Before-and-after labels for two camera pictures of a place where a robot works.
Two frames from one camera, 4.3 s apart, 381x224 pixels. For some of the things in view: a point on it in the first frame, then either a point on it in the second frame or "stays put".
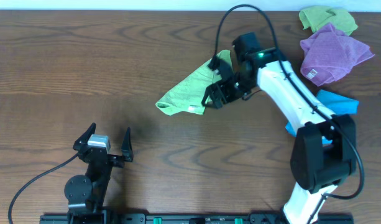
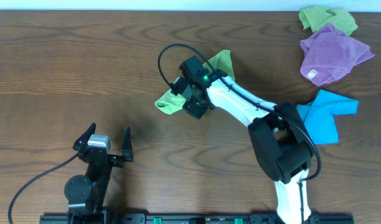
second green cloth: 316,18 stays put
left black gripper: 114,158 stays put
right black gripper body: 227,84 → 194,110
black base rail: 191,218 stays put
